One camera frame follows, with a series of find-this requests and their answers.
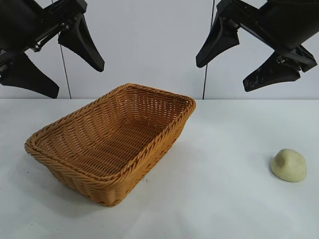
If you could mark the woven tan wicker basket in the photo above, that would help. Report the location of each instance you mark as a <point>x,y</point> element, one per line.
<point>112,139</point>

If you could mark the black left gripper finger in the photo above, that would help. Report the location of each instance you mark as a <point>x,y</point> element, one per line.
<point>32,77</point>
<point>82,47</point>

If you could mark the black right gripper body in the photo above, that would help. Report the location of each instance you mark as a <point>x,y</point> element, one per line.
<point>281,22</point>

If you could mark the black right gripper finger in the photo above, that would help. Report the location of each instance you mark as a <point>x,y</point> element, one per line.
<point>271,74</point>
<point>219,42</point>

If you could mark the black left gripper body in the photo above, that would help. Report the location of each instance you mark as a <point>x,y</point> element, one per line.
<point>20,25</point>

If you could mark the pale yellow egg yolk pastry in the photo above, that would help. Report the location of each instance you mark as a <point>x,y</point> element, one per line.
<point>291,166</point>

